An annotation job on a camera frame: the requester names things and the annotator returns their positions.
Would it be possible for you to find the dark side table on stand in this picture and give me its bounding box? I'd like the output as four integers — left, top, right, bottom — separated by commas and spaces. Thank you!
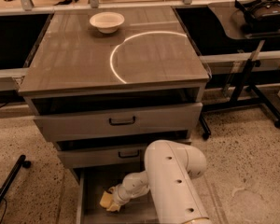
203, 2, 280, 128

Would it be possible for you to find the grey drawer cabinet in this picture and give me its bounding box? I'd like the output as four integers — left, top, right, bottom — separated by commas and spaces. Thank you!
18, 6, 211, 179

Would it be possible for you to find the black VR headset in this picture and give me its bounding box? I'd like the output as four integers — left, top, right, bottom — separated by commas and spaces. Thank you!
234, 0, 280, 33

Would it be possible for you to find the grey top drawer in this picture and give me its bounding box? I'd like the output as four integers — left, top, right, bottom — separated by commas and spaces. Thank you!
35, 103, 203, 142

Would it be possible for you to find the black stand leg left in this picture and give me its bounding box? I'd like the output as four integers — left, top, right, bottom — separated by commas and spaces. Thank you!
0, 155, 31, 203

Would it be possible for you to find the white bowl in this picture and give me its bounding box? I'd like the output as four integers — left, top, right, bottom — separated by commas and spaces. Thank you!
90, 12, 125, 34

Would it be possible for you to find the grey drawer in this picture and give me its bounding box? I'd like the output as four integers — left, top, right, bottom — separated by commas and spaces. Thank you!
77, 163, 160, 224
35, 103, 203, 142
57, 143, 148, 169

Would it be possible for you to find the grey bottom drawer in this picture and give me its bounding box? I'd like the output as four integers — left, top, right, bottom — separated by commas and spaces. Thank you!
77, 163, 160, 224

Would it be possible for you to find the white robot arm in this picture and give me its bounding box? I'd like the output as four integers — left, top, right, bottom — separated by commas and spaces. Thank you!
100, 140, 213, 224

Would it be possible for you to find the yellow sponge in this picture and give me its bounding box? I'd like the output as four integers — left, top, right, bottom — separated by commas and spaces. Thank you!
100, 191, 113, 209

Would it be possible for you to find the grey middle drawer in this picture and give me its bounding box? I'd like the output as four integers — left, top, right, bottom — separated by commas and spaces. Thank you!
57, 143, 148, 169

